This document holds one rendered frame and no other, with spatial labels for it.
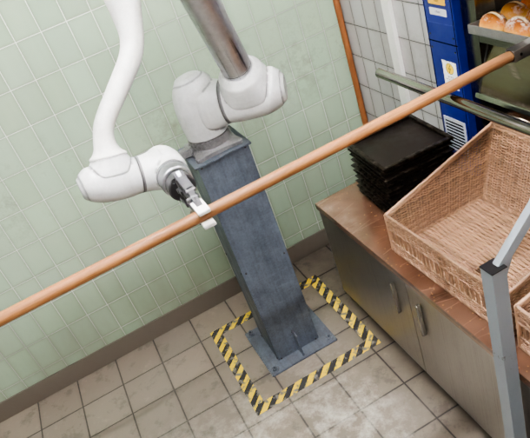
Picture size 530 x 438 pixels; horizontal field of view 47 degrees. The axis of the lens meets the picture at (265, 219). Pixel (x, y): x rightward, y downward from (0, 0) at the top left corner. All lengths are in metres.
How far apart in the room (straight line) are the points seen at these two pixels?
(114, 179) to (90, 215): 1.09
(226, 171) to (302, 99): 0.82
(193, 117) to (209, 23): 0.40
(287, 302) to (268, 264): 0.22
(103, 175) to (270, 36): 1.31
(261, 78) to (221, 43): 0.20
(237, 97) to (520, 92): 0.88
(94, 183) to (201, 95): 0.59
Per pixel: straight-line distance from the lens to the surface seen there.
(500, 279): 1.46
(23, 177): 2.65
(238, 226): 2.28
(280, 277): 2.47
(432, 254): 1.90
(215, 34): 1.86
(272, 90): 2.03
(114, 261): 1.43
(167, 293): 3.01
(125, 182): 1.66
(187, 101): 2.09
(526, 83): 2.06
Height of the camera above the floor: 1.91
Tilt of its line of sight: 32 degrees down
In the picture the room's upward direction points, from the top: 21 degrees counter-clockwise
